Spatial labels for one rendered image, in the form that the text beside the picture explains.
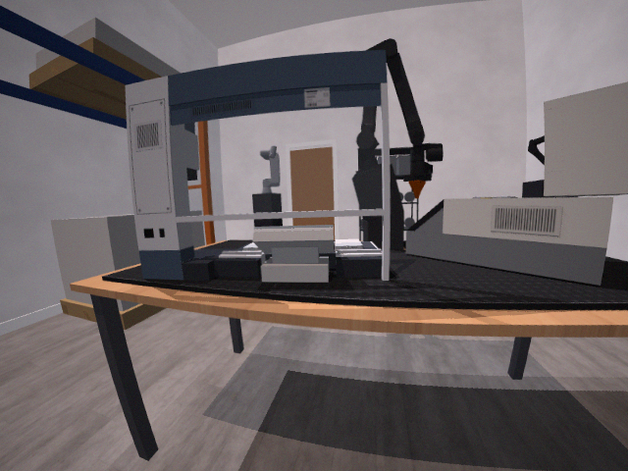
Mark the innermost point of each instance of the white thermal cycler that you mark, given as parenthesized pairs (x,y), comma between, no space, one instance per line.
(586,153)

